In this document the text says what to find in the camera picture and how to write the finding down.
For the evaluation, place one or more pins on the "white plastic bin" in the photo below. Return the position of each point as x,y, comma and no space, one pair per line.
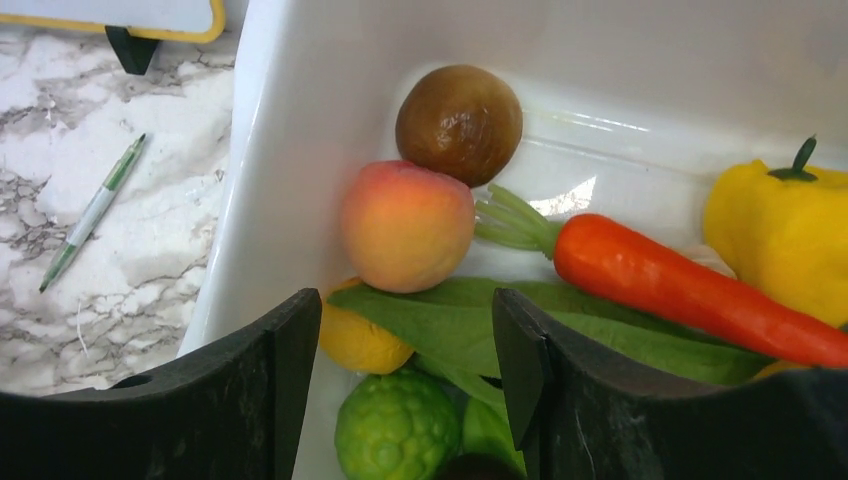
632,109

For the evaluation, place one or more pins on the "grey pen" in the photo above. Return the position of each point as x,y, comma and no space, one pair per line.
93,213

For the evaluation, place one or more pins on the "red carrot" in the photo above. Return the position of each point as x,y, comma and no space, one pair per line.
610,260

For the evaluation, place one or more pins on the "small orange fruit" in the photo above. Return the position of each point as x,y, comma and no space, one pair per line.
356,344

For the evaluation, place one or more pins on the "dark purple fruit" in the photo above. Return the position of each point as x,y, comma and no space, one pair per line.
477,466

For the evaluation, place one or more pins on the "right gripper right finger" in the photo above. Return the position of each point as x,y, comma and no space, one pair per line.
580,410

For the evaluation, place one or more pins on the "green leafy vegetable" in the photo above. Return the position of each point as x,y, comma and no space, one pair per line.
450,328

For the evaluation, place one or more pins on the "peach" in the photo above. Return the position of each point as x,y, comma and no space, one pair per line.
405,228

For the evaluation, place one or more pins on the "green bumpy lime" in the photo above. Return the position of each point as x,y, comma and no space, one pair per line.
399,426

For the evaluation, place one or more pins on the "yellow bell pepper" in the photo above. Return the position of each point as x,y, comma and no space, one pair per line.
784,231

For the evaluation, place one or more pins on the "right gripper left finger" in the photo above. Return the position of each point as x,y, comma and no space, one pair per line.
232,409

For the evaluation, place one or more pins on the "brown kiwi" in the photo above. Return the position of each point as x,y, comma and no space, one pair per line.
462,121

